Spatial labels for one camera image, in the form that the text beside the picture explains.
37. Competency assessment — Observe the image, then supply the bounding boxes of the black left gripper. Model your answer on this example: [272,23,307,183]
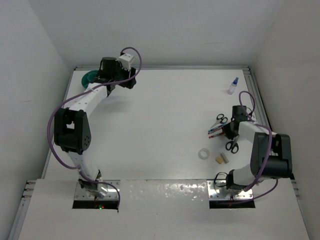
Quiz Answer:
[111,62,136,89]

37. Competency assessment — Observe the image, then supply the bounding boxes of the red gel pen thin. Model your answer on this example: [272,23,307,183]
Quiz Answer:
[208,130,225,138]

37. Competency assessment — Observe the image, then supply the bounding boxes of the red gel pen labelled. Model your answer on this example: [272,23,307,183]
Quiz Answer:
[208,132,225,139]

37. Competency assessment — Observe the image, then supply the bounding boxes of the small black handled scissors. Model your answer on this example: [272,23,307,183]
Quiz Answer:
[210,113,228,129]

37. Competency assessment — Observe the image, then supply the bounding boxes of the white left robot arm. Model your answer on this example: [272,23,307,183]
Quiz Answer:
[53,52,136,196]

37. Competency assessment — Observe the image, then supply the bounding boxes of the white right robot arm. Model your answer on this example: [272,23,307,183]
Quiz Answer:
[222,105,293,192]

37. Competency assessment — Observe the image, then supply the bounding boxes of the teal round organizer container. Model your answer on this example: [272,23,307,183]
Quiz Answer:
[81,70,98,89]

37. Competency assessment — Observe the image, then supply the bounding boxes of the white eraser block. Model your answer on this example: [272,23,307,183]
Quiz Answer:
[220,152,229,164]

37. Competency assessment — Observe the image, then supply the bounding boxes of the yellow eraser block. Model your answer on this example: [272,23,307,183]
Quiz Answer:
[215,156,224,164]

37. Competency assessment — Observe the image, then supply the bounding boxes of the clear tape roll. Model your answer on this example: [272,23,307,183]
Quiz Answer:
[198,148,210,160]

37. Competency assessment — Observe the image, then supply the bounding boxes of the small blue cap bottle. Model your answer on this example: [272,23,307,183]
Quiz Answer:
[227,77,239,95]

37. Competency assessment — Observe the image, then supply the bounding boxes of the large black handled scissors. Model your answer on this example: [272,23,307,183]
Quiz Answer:
[225,136,239,154]

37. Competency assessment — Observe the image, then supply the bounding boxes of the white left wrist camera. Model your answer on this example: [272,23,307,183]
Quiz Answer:
[117,53,135,71]

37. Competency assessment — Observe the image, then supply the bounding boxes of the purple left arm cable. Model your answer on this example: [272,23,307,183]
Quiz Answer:
[46,46,143,210]

